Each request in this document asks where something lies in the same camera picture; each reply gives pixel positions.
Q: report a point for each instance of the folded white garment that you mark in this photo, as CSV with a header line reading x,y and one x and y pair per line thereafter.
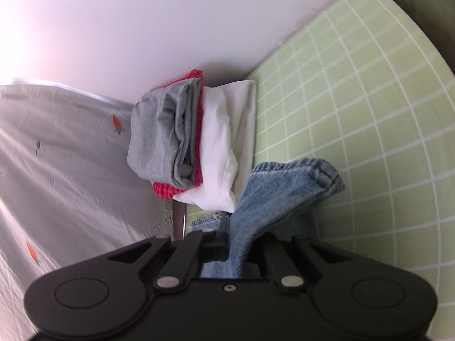
x,y
227,145

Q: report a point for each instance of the grey carrot print sheet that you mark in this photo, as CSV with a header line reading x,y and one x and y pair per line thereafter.
x,y
67,192

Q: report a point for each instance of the folded red striped garment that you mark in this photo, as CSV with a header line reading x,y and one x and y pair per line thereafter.
x,y
167,191

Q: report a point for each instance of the folded grey garment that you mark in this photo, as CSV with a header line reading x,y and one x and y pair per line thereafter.
x,y
163,129

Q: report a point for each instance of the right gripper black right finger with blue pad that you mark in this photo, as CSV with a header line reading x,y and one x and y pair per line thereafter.
x,y
274,263

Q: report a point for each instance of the blue denim jeans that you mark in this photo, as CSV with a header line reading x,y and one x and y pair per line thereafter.
x,y
279,198

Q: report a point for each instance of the brown wooden table edge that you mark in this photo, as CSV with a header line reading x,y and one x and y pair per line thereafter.
x,y
179,219

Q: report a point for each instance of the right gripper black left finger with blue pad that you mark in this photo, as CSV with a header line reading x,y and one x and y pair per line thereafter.
x,y
190,255

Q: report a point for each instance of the green grid cutting mat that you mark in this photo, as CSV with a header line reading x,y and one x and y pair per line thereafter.
x,y
362,87

